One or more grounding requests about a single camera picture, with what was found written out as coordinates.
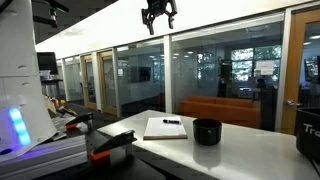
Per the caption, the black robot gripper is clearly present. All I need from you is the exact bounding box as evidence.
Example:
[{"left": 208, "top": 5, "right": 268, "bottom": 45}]
[{"left": 141, "top": 0, "right": 177, "bottom": 35}]

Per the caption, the black marker pen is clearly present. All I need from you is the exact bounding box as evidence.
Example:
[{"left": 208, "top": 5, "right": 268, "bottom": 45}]
[{"left": 163, "top": 119, "right": 181, "bottom": 124}]

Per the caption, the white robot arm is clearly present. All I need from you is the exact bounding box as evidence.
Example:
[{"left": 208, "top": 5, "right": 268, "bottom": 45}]
[{"left": 0, "top": 0, "right": 93, "bottom": 162}]

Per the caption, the wooden office door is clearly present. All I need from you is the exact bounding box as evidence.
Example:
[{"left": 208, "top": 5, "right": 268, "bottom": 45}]
[
  {"left": 99, "top": 51, "right": 117, "bottom": 115},
  {"left": 280, "top": 7, "right": 320, "bottom": 135}
]

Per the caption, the white lined notepad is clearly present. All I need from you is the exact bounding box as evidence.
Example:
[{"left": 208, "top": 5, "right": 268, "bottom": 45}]
[{"left": 143, "top": 116, "right": 187, "bottom": 140}]

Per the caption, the orange sofa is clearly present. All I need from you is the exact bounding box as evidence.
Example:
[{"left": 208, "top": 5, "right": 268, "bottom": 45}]
[{"left": 180, "top": 96, "right": 261, "bottom": 129}]

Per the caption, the black orange clamp far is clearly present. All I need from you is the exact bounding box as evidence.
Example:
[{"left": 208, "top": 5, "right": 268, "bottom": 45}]
[{"left": 66, "top": 113, "right": 93, "bottom": 132}]

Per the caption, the black orange clamp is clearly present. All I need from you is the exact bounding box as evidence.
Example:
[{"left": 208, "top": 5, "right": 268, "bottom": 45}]
[
  {"left": 66, "top": 113, "right": 93, "bottom": 132},
  {"left": 90, "top": 130, "right": 136, "bottom": 162}
]

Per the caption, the black orange clamp near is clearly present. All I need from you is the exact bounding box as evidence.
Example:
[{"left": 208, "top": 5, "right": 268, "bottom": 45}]
[{"left": 90, "top": 130, "right": 136, "bottom": 162}]

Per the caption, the black container with white text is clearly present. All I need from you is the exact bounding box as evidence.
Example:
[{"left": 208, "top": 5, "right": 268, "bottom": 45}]
[{"left": 296, "top": 108, "right": 320, "bottom": 161}]

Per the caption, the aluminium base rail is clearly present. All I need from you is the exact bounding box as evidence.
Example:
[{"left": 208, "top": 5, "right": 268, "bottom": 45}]
[{"left": 0, "top": 135, "right": 87, "bottom": 180}]

